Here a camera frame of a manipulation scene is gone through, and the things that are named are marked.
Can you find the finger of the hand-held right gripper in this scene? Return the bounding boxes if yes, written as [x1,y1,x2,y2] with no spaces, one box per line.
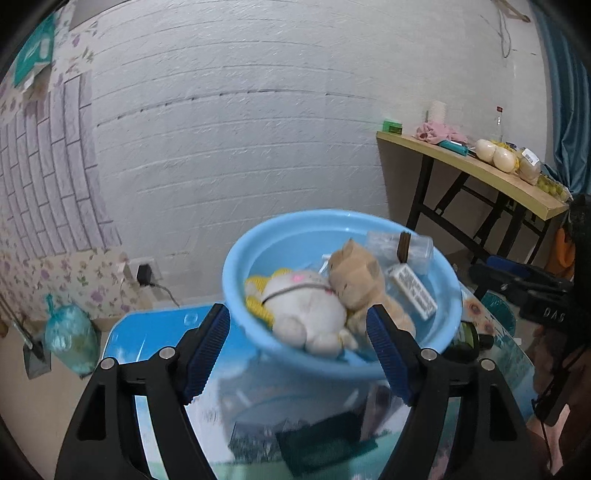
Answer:
[468,264,533,297]
[485,256,574,291]

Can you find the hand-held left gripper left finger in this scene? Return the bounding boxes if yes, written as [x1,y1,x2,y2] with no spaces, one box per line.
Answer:
[54,302,232,480]

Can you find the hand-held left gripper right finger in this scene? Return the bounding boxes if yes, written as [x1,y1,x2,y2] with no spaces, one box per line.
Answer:
[366,304,539,480]

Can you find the white tissue pack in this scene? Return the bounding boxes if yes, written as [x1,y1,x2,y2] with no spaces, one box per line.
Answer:
[387,263,438,320]

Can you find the beige plush toy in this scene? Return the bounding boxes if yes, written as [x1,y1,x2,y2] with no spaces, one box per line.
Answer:
[327,237,416,343]

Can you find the blue plastic basin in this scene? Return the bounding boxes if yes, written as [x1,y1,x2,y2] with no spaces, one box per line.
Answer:
[222,210,462,381]

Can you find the dark green bottle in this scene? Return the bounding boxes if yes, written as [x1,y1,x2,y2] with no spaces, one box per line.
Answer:
[450,320,495,357]

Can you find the yellow green fruit bunch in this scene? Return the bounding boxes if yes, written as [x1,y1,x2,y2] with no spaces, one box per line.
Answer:
[536,173,570,200]

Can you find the white plush toy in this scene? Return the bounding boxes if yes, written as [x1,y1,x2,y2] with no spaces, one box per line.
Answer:
[244,269,358,356]

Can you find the wooden side table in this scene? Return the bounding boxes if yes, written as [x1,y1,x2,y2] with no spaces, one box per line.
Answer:
[376,130,570,296]

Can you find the cream round bun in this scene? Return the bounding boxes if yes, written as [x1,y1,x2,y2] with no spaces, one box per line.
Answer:
[475,138,499,162]
[493,147,517,172]

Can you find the dark green packet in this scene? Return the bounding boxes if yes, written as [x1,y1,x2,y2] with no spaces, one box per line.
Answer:
[276,410,379,478]

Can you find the teal plastic bag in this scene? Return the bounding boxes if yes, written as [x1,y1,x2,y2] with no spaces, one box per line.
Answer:
[44,294,99,376]

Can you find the clear glass bottle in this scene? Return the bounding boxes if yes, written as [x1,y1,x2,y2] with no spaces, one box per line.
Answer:
[490,106,505,144]

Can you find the pink cloth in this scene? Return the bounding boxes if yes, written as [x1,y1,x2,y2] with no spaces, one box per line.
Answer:
[414,121,468,145]

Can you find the grey dustpan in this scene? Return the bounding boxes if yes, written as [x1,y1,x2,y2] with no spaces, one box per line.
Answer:
[14,314,51,380]

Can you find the blue curtain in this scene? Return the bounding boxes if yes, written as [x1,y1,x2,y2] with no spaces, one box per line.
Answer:
[531,0,591,195]

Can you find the black charger cable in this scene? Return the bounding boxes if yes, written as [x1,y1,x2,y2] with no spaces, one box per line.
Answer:
[152,282,181,308]

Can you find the white wall outlet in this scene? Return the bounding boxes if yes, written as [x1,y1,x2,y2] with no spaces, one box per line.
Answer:
[124,258,162,289]

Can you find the teal wall poster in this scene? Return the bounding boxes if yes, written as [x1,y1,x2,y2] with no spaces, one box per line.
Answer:
[11,11,58,86]

